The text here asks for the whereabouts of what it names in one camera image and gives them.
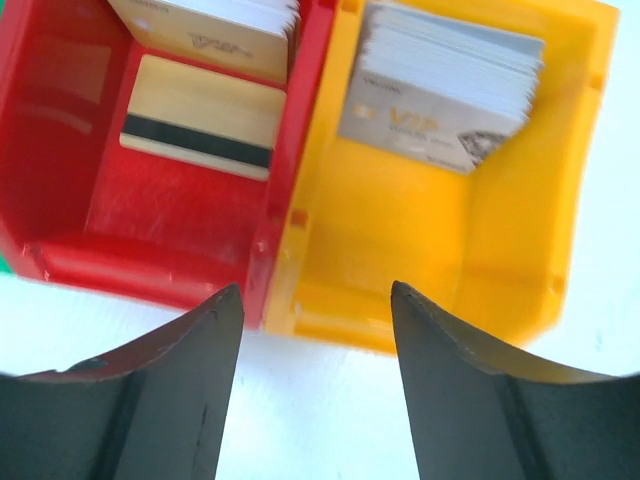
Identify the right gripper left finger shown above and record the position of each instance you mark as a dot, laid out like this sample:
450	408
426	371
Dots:
153	408

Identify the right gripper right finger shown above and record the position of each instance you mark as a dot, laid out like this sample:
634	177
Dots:
480	408

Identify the card in yellow bin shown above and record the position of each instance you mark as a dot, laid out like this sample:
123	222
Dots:
438	90

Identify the card in red bin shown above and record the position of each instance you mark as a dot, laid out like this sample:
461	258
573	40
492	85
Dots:
254	38

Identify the yellow plastic bin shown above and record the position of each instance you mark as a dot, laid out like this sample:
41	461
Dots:
492	247

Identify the green plastic bin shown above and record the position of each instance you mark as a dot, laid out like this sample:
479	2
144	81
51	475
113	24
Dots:
4	267

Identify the red plastic bin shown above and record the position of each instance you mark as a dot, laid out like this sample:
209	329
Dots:
80	209

